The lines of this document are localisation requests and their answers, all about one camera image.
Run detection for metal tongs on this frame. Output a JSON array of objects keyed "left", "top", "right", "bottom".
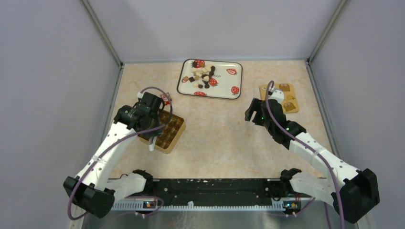
[{"left": 148, "top": 133, "right": 161, "bottom": 151}]

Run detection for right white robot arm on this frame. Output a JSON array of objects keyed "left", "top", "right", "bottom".
[{"left": 245, "top": 90, "right": 380, "bottom": 224}]

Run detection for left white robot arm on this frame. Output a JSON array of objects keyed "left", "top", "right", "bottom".
[{"left": 63, "top": 92, "right": 165, "bottom": 220}]

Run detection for wooden animal puzzle board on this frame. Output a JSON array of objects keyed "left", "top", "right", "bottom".
[{"left": 275, "top": 83, "right": 299, "bottom": 114}]

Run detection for strawberry pattern tray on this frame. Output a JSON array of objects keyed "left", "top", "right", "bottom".
[{"left": 177, "top": 59, "right": 243, "bottom": 100}]

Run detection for pile of chocolates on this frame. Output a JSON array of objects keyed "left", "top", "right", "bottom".
[{"left": 180, "top": 60, "right": 218, "bottom": 89}]

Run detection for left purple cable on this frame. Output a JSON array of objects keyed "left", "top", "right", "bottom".
[{"left": 67, "top": 86, "right": 173, "bottom": 221}]

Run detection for purple cable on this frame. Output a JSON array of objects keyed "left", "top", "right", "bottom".
[
  {"left": 265, "top": 80, "right": 346, "bottom": 229},
  {"left": 67, "top": 86, "right": 173, "bottom": 221}
]

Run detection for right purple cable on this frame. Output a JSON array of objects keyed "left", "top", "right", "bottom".
[{"left": 265, "top": 80, "right": 346, "bottom": 229}]

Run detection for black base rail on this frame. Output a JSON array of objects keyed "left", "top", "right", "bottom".
[{"left": 123, "top": 177, "right": 312, "bottom": 208}]

